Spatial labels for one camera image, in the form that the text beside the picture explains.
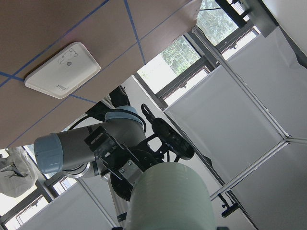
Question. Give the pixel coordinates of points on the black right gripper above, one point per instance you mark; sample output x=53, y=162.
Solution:
x=125, y=164

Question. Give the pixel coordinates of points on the pale green plastic cup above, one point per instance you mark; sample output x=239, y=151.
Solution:
x=170, y=196

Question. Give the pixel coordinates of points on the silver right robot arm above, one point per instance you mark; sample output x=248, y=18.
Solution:
x=67, y=151

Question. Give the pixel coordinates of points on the cream rabbit serving tray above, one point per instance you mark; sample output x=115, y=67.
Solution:
x=65, y=72

